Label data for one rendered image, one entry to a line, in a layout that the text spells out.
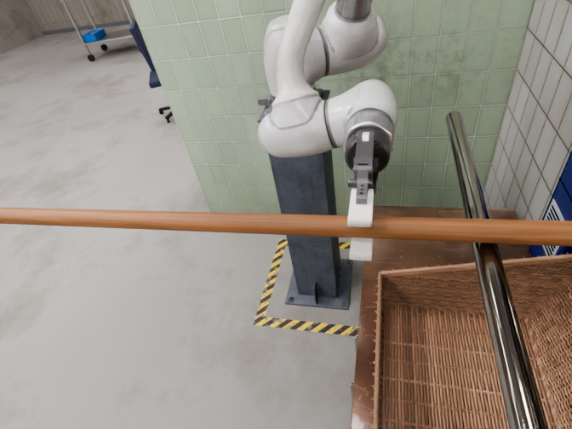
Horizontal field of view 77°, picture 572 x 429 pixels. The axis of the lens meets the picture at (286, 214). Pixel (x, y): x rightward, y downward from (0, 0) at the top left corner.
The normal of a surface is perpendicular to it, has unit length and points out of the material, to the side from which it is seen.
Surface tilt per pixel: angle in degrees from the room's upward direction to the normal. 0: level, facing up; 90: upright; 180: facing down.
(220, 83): 90
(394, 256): 0
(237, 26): 90
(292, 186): 90
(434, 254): 0
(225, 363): 0
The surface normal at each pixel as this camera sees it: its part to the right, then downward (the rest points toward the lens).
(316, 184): -0.21, 0.67
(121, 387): -0.15, -0.74
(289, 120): -0.39, 0.19
